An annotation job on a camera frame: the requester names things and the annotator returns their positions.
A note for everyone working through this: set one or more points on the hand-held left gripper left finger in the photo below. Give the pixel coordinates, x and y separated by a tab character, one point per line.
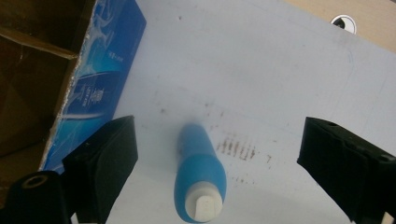
102	161

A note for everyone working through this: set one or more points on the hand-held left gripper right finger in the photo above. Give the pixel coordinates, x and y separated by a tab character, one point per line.
342	165

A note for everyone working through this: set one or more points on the blue printed cardboard box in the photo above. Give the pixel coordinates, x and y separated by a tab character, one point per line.
99	77

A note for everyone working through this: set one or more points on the blue bottle with white cap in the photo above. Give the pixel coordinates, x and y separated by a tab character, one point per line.
199	168

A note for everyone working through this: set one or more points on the white mat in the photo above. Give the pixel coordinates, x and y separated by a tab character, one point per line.
249	62

